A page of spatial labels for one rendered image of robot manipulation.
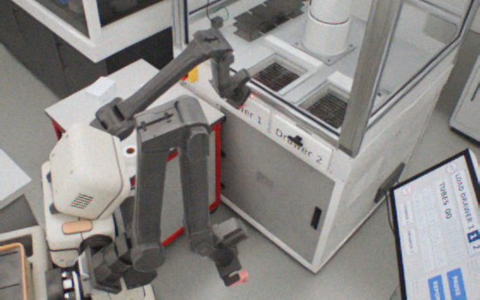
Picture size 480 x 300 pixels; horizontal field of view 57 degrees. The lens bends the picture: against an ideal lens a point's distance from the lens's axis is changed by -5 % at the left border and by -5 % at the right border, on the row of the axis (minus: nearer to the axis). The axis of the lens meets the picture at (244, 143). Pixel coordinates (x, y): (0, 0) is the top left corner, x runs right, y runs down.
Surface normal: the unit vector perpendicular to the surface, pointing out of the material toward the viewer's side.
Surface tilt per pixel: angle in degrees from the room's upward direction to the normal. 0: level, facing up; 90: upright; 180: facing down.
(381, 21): 90
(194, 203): 90
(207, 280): 0
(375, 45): 90
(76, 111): 0
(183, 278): 0
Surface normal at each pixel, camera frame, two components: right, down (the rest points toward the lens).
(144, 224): 0.29, 0.68
